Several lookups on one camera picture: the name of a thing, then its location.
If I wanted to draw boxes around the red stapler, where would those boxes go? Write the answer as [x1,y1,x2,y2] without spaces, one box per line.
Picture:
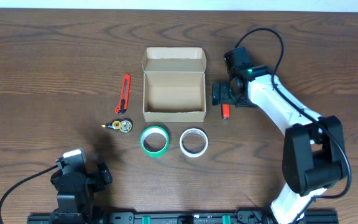
[221,104,231,119]

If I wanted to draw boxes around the white tape roll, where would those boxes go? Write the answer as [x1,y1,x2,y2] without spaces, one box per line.
[179,128,209,158]

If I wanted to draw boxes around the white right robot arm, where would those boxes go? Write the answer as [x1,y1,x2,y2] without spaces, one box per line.
[212,66,352,223]

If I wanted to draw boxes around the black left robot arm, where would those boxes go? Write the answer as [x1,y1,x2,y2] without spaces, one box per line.
[48,150,112,224]

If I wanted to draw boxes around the open cardboard box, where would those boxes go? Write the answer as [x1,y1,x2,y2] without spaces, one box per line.
[142,47,207,123]

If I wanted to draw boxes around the black yellow correction tape dispenser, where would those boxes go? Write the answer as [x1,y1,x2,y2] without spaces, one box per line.
[101,119,133,134]

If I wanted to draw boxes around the red utility knife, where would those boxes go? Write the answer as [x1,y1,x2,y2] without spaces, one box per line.
[115,73,131,114]

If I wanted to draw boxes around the green tape roll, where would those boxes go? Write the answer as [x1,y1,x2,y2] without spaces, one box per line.
[140,126,170,158]

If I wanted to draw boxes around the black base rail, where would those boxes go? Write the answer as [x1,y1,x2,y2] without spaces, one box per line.
[27,210,340,224]

